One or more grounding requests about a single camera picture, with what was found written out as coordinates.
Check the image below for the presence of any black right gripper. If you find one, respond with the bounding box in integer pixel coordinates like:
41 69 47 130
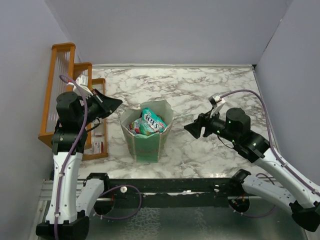
184 108 238 144

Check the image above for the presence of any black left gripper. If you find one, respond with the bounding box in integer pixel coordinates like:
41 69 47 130
77 88 122 127

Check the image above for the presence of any green paper gift bag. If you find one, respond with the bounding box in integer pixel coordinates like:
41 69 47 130
119 99 175 163

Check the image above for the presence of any green Fox's mint candy bag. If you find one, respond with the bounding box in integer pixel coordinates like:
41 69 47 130
140 108 167 136

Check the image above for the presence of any purple Fox's candy bag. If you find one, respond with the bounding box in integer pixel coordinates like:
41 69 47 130
128 118 141 135

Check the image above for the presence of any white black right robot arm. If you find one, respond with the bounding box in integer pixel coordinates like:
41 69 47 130
184 107 320 232

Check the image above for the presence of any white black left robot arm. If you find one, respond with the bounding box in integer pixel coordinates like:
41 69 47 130
36 89 123 240

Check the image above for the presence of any small red white box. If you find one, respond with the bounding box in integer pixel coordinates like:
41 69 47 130
93 141 104 155

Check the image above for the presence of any orange wooden tiered rack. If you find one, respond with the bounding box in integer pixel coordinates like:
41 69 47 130
38 42 109 161

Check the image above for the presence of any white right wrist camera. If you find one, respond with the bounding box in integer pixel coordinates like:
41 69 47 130
208 94 224 108

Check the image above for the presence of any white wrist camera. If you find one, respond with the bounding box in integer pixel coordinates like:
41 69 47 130
208 94 224 108
75 74 89 88

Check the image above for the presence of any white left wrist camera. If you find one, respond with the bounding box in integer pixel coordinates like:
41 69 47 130
75 74 89 88

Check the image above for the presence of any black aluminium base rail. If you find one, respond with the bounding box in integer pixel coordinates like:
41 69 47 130
95 178 245 209

